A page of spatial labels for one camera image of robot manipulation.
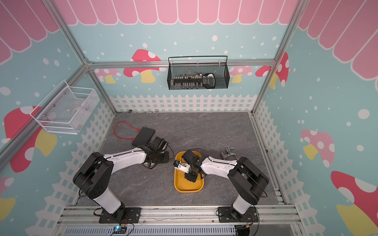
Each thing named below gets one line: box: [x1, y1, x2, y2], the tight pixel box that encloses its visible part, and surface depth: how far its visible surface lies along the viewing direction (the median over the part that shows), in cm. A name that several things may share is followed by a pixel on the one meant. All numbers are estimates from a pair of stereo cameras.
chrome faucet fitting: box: [220, 147, 237, 161], surface depth 97 cm
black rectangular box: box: [131, 126, 156, 148], surface depth 108 cm
